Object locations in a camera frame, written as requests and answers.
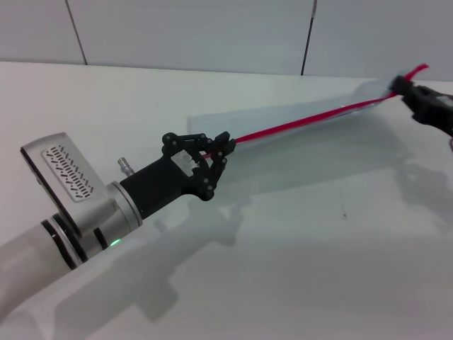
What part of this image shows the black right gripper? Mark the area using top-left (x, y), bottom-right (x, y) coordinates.
top-left (392, 74), bottom-right (453, 137)

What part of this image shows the clear document bag red zipper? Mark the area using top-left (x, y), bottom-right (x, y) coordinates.
top-left (186, 62), bottom-right (430, 159)

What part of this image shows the metal plug on left gripper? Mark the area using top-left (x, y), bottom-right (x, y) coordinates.
top-left (117, 157), bottom-right (135, 176)

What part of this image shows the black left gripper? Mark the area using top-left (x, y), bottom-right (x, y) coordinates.
top-left (119, 131), bottom-right (236, 217)

